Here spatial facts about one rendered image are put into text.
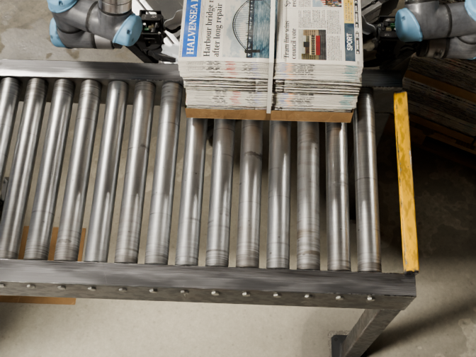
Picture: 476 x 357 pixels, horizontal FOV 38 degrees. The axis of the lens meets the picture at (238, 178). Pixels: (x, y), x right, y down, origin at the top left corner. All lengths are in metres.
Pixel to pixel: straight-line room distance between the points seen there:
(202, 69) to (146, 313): 1.06
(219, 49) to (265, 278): 0.48
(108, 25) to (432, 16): 0.72
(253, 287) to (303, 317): 0.83
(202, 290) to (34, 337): 0.98
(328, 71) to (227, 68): 0.20
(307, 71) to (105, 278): 0.60
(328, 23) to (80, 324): 1.31
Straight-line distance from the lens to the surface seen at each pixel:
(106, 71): 1.68
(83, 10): 1.61
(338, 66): 1.40
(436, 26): 1.61
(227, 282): 1.43
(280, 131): 1.57
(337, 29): 1.44
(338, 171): 1.53
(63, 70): 1.71
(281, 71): 1.41
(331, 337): 2.24
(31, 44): 2.80
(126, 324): 2.26
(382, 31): 1.67
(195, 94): 1.50
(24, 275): 1.51
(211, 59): 1.39
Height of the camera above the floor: 2.18
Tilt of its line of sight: 66 degrees down
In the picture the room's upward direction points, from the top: 2 degrees counter-clockwise
